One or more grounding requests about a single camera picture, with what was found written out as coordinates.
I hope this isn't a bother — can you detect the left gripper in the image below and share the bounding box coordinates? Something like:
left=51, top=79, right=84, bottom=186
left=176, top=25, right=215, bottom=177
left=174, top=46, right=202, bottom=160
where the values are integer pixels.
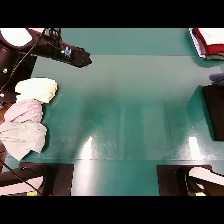
left=70, top=47, right=93, bottom=69

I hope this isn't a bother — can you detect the pink striped garment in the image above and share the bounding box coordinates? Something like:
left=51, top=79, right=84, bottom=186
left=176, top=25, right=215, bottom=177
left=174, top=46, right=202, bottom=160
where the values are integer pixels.
left=2, top=99, right=45, bottom=125

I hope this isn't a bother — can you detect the light grey garment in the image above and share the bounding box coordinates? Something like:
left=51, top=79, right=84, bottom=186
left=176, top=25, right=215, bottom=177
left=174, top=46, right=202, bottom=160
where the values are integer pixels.
left=0, top=121, right=48, bottom=162

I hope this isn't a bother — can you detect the white folded garment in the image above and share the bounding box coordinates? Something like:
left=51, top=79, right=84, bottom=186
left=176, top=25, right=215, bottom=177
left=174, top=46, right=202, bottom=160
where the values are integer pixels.
left=198, top=27, right=224, bottom=47

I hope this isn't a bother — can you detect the blue garment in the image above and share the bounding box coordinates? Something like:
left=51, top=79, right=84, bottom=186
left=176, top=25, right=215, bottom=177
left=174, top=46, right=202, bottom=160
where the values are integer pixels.
left=208, top=72, right=224, bottom=87

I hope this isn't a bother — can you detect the black garment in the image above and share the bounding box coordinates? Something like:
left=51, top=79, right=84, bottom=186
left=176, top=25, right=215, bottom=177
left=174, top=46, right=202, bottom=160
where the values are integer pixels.
left=202, top=84, right=224, bottom=142

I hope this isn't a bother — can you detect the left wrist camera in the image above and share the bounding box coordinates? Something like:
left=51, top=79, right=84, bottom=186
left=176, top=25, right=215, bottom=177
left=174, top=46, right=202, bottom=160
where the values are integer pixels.
left=42, top=27, right=63, bottom=40

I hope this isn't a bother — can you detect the black cable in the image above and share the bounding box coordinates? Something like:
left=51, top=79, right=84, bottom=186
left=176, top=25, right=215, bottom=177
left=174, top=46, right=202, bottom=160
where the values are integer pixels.
left=0, top=159, right=44, bottom=197
left=0, top=32, right=46, bottom=93

